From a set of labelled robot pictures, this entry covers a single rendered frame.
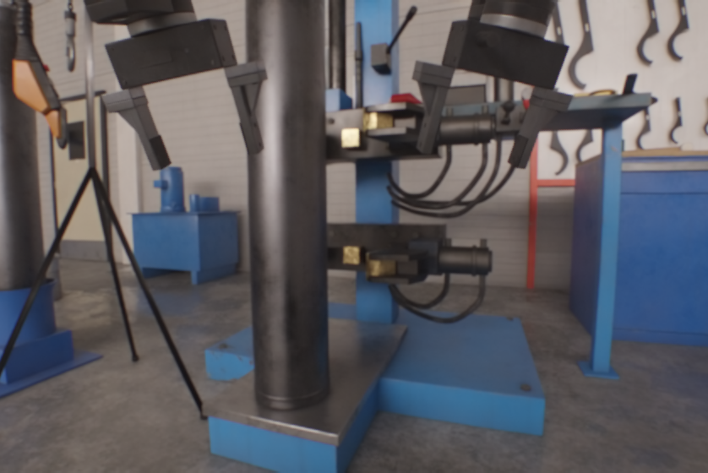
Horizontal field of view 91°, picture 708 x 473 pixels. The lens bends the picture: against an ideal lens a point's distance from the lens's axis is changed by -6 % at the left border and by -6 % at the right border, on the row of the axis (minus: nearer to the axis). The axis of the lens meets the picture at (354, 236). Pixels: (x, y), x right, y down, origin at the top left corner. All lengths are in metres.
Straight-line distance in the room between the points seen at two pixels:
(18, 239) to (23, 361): 0.49
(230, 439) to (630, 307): 1.90
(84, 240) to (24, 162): 3.95
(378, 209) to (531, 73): 1.33
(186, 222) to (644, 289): 3.26
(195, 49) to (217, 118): 3.86
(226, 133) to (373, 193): 2.70
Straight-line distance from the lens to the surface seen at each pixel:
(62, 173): 6.16
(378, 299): 1.80
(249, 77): 0.46
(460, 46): 0.46
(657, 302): 2.31
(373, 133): 1.21
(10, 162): 1.93
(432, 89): 0.47
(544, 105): 0.53
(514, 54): 0.49
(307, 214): 0.94
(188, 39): 0.47
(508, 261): 3.32
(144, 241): 3.90
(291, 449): 1.07
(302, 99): 0.98
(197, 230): 3.45
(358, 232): 1.55
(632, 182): 2.21
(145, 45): 0.50
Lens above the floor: 0.69
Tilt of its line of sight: 5 degrees down
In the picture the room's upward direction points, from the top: straight up
